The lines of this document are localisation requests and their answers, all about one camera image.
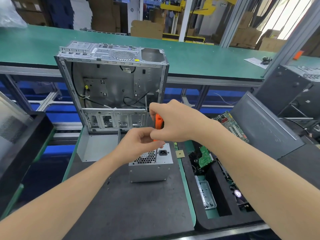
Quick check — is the silver metal drive bracket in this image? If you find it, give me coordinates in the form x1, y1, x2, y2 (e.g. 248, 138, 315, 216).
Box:
194, 175, 217, 210

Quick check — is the brown cardboard box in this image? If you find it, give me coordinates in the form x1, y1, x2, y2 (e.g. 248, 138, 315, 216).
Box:
130, 19, 165, 40

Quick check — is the person's left forearm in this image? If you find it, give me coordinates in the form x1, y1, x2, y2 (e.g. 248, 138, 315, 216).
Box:
0, 147, 124, 240

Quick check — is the orange screwdriver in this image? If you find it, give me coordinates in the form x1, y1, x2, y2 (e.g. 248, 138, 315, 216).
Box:
153, 113, 165, 142

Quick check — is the person's right hand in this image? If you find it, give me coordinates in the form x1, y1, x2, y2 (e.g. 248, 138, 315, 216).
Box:
149, 99, 213, 143

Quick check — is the silver open computer case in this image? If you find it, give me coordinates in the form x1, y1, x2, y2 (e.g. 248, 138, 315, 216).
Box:
54, 41, 170, 133

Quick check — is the white paper sheet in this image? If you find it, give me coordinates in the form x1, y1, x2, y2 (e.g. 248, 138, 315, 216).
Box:
244, 57, 270, 70

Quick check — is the grey computer side panel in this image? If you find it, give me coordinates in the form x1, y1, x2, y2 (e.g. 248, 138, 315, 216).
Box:
229, 91, 306, 161

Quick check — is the person's right forearm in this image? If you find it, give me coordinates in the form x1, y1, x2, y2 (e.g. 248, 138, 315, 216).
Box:
200, 117, 320, 240

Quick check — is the silver power supply unit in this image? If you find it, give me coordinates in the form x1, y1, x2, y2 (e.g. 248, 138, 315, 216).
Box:
128, 142, 174, 183

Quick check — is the black foam parts tray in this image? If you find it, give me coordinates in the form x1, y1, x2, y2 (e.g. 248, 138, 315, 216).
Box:
183, 140, 269, 231

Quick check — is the black work mat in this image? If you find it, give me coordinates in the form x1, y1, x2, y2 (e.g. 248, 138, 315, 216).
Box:
62, 127, 196, 240

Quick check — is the yellow machine frame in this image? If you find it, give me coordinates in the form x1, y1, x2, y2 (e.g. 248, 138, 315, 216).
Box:
160, 0, 238, 16

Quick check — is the small green circuit board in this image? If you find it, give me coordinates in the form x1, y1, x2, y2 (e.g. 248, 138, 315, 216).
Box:
188, 146, 215, 169

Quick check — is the black computer case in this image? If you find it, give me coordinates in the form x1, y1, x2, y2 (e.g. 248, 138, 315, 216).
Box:
0, 92, 55, 218
252, 64, 320, 119

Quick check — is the grey bent metal panel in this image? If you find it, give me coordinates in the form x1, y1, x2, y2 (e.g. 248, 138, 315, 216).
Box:
76, 126, 122, 163

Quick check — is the grey aluminium pillar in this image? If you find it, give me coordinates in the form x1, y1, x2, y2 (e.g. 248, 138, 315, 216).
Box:
219, 0, 250, 48
261, 5, 320, 79

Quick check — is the black cooling fan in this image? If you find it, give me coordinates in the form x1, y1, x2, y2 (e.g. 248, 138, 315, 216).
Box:
229, 184, 254, 213

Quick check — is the person's left hand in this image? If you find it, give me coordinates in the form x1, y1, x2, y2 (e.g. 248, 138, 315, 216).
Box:
117, 127, 163, 162

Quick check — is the clear plastic bag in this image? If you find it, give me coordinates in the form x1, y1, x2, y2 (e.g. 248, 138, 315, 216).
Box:
0, 0, 28, 29

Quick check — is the stack of cardboard boxes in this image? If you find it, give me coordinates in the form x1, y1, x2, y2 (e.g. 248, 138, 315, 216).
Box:
10, 0, 128, 33

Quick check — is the large green motherboard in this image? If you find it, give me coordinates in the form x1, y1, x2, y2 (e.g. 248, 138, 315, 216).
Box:
212, 111, 250, 143

